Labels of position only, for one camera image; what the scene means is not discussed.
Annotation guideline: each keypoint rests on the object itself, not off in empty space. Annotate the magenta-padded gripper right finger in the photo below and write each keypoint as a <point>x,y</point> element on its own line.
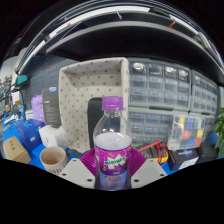
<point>148,171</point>

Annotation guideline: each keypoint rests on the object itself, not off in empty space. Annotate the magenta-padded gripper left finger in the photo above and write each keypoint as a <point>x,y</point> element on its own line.
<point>77,171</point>

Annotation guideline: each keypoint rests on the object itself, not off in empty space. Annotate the clear purple-labelled drink bottle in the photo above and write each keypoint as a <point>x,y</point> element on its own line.
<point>112,146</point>

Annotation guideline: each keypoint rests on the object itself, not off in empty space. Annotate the yellow multimeter with leads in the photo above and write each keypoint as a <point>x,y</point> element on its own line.
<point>155,153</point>

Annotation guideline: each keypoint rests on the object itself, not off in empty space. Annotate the beige patterned cup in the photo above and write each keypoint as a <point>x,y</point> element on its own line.
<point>53,161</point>

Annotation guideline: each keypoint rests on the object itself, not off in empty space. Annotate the black box with white label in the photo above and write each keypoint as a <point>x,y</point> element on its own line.
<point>182,159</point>

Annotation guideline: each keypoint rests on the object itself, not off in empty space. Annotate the white product box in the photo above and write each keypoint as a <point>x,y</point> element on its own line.
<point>51,136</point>

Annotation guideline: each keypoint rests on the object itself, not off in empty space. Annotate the black zip pouch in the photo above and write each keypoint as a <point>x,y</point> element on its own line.
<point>94,123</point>

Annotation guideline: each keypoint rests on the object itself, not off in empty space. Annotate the clear parts organizer box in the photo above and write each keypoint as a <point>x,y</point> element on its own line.
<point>186,131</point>

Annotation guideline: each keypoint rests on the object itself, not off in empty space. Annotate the blue product box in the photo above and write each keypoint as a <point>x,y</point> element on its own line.
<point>28,133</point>

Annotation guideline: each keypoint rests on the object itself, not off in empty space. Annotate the plain black case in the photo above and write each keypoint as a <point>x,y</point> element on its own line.
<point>207,150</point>

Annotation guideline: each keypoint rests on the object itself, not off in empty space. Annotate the brown cardboard box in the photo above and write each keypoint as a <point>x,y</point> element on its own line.
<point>15,150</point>

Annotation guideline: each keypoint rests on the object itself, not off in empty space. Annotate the dark grey flat box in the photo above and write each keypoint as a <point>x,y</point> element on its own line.
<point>51,106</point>

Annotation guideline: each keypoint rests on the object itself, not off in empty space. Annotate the beige dotted storage bin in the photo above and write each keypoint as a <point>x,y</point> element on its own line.
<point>76,100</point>

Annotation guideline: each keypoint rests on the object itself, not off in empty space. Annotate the purple plastic bag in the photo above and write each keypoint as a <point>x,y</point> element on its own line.
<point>37,108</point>

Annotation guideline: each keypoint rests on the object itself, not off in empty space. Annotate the wide grey drawer cabinet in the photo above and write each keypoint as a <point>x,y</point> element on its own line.
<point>156,90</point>

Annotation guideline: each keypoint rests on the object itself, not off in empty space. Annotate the green potted plant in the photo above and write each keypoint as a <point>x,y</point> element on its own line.
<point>220,130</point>

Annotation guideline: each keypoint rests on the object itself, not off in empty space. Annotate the narrow grey drawer cabinet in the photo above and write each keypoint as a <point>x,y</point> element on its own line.
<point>204,96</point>

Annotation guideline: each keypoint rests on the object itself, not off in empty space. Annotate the teal device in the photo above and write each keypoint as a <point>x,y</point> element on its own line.
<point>22,80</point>

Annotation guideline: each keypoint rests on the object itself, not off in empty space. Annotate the black wall shelf unit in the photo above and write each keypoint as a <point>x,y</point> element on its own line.
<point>133,40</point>

